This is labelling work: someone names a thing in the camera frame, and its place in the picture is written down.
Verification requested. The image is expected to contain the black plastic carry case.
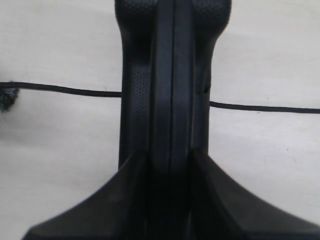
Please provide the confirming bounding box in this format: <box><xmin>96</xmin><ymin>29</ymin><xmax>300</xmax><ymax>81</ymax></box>
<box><xmin>113</xmin><ymin>0</ymin><xmax>233</xmax><ymax>173</ymax></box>

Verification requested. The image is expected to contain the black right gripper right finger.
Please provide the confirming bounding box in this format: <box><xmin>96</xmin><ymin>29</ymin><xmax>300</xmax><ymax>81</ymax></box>
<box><xmin>190</xmin><ymin>149</ymin><xmax>320</xmax><ymax>240</ymax></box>

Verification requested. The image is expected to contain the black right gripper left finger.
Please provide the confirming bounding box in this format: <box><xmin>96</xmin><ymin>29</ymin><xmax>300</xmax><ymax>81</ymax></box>
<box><xmin>23</xmin><ymin>151</ymin><xmax>147</xmax><ymax>240</ymax></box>

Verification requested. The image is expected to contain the black braided rope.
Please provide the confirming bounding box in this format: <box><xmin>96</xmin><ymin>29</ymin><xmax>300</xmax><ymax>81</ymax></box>
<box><xmin>0</xmin><ymin>80</ymin><xmax>320</xmax><ymax>115</ymax></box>

